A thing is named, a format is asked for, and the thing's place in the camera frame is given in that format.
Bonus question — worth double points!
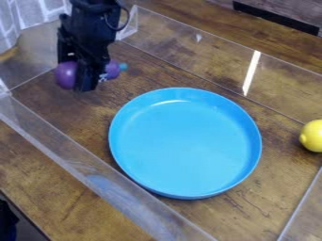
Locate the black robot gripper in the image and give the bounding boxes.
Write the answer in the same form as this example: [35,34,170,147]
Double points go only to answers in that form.
[57,0,121,92]

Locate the purple toy eggplant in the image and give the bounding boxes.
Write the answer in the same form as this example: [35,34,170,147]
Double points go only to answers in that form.
[54,59,129,90]

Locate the blue round tray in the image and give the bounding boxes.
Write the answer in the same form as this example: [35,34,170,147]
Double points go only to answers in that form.
[109,88,262,200]

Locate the white patterned curtain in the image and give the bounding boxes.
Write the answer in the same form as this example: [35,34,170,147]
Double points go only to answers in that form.
[0,0,73,54]

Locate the yellow lemon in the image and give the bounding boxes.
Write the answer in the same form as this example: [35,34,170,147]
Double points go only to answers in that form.
[300,120,322,153]

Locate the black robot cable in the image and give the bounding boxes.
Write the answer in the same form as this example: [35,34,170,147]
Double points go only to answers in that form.
[103,4,131,32]

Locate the clear acrylic enclosure wall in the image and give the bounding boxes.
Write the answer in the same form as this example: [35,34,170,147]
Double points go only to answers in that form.
[0,0,322,241]

